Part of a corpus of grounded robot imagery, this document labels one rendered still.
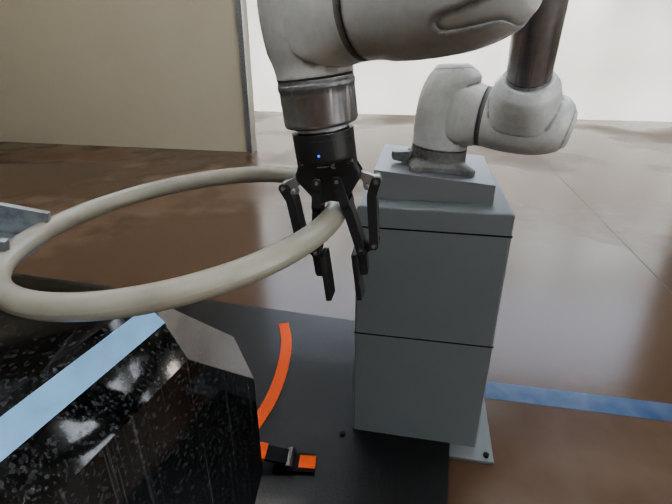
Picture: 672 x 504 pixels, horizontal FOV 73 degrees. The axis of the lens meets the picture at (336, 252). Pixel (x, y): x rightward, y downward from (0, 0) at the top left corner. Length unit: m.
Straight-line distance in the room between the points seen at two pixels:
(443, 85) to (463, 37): 0.82
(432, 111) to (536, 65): 0.28
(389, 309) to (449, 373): 0.28
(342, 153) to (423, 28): 0.18
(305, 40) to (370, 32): 0.08
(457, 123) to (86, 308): 0.99
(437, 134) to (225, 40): 4.59
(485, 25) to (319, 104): 0.19
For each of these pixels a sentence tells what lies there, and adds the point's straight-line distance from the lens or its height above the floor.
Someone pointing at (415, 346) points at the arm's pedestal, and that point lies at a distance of 1.39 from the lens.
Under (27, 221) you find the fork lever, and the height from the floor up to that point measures 0.94.
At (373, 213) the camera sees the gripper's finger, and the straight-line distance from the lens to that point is 0.58.
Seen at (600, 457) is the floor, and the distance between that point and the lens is 1.78.
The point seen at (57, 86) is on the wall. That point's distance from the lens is 6.92.
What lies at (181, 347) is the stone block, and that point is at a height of 0.75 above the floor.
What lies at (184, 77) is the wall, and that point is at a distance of 5.94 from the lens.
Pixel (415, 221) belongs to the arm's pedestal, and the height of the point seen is 0.77.
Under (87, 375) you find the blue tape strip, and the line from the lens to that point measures 0.69.
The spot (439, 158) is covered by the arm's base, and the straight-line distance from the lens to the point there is 1.28.
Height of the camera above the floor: 1.18
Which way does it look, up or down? 24 degrees down
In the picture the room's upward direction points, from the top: straight up
